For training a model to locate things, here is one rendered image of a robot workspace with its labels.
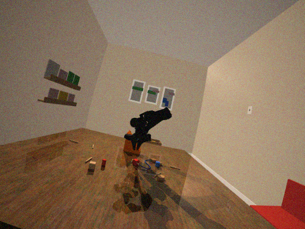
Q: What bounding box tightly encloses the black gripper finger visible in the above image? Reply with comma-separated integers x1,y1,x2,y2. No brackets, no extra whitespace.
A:
131,140,138,150
137,139,145,150

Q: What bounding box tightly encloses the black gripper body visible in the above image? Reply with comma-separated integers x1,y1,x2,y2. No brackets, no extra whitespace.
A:
124,128,145,141

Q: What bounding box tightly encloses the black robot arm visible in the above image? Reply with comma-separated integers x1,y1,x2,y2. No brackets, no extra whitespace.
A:
130,107,172,141

